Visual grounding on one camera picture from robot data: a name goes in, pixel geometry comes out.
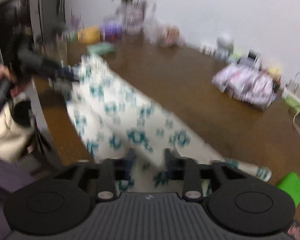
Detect white teal floral cloth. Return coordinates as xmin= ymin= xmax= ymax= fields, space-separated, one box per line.
xmin=66 ymin=55 xmax=272 ymax=193

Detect person's left hand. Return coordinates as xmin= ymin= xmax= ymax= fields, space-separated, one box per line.
xmin=0 ymin=64 xmax=16 ymax=82

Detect clear drinking glass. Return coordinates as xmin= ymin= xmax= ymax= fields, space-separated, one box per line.
xmin=52 ymin=35 xmax=68 ymax=67

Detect green folded pouch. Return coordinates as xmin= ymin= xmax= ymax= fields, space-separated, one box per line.
xmin=87 ymin=42 xmax=116 ymax=55

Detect yellow mug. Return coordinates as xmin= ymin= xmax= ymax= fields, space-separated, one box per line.
xmin=77 ymin=25 xmax=100 ymax=44

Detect purple tissue pack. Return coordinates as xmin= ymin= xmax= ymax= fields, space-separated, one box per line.
xmin=101 ymin=21 xmax=122 ymax=42

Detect pink patterned vase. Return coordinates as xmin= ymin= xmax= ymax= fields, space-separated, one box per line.
xmin=117 ymin=0 xmax=147 ymax=35

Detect clear plastic snack bag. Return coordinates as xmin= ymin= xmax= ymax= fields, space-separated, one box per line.
xmin=143 ymin=21 xmax=185 ymax=47

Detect pink white ruffled dress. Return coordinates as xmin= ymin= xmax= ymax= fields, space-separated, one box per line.
xmin=212 ymin=63 xmax=277 ymax=109

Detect bright green box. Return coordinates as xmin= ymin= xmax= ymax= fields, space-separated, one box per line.
xmin=277 ymin=172 xmax=300 ymax=207

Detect small grey box with screen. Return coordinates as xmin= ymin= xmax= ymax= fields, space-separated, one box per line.
xmin=239 ymin=50 xmax=262 ymax=69

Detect white round desk lamp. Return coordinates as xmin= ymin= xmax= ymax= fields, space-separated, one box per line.
xmin=214 ymin=33 xmax=234 ymax=61

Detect white power strip with chargers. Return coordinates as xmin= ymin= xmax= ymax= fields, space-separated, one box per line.
xmin=281 ymin=72 xmax=300 ymax=112

